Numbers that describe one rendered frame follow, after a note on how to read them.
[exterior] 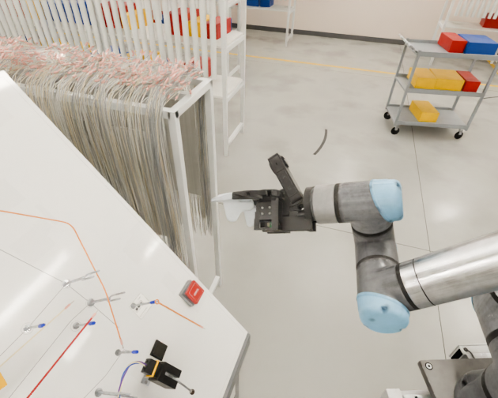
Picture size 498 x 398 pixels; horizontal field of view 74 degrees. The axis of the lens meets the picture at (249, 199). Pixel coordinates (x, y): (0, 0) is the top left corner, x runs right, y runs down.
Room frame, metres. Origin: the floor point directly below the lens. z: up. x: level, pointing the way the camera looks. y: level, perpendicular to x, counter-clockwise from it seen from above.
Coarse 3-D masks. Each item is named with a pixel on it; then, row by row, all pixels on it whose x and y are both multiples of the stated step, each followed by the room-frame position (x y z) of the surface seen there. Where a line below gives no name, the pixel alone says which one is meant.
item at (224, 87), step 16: (224, 0) 3.06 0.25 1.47; (96, 16) 3.40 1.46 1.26; (224, 16) 3.05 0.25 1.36; (224, 32) 3.05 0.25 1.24; (240, 32) 3.57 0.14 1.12; (224, 48) 3.05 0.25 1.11; (224, 64) 3.05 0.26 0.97; (224, 80) 3.05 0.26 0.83; (240, 80) 3.54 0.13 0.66; (224, 96) 3.05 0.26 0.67; (240, 96) 3.59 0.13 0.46; (224, 112) 3.05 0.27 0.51; (240, 112) 3.59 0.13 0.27; (224, 128) 3.05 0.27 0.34; (240, 128) 3.48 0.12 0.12; (224, 144) 3.06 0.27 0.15
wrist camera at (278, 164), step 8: (272, 160) 0.57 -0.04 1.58; (280, 160) 0.56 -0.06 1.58; (272, 168) 0.56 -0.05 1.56; (280, 168) 0.55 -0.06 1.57; (288, 168) 0.57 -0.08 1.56; (280, 176) 0.54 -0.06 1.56; (288, 176) 0.53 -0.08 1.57; (288, 184) 0.52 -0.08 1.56; (296, 184) 0.54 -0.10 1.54; (288, 192) 0.51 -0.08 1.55; (296, 192) 0.50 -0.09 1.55; (296, 200) 0.49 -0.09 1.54
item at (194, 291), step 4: (192, 280) 0.60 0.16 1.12; (192, 284) 0.58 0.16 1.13; (196, 284) 0.59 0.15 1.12; (188, 288) 0.57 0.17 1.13; (192, 288) 0.57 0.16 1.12; (196, 288) 0.58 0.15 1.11; (200, 288) 0.59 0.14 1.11; (188, 292) 0.56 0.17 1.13; (192, 292) 0.56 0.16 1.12; (196, 292) 0.57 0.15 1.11; (200, 292) 0.58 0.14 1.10; (188, 296) 0.55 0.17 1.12; (192, 296) 0.55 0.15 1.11; (196, 296) 0.56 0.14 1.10; (200, 296) 0.57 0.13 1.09; (192, 300) 0.55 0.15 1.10; (196, 300) 0.55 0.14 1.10
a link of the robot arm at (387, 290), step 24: (480, 240) 0.32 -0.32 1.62; (360, 264) 0.38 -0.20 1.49; (384, 264) 0.36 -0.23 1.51; (408, 264) 0.33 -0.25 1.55; (432, 264) 0.32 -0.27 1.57; (456, 264) 0.30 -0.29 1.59; (480, 264) 0.29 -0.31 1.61; (360, 288) 0.33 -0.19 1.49; (384, 288) 0.31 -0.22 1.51; (408, 288) 0.30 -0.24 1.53; (432, 288) 0.29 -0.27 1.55; (456, 288) 0.28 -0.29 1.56; (480, 288) 0.27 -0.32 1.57; (360, 312) 0.29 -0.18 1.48; (384, 312) 0.28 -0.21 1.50; (408, 312) 0.28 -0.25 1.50
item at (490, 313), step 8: (480, 296) 0.43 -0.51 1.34; (488, 296) 0.41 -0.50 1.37; (496, 296) 0.39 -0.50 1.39; (472, 304) 0.43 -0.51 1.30; (480, 304) 0.41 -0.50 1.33; (488, 304) 0.40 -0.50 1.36; (496, 304) 0.38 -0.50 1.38; (480, 312) 0.40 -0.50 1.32; (488, 312) 0.39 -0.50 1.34; (496, 312) 0.38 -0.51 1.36; (480, 320) 0.39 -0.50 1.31; (488, 320) 0.37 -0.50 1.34; (496, 320) 0.36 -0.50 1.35; (488, 328) 0.36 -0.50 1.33; (496, 328) 0.35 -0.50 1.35
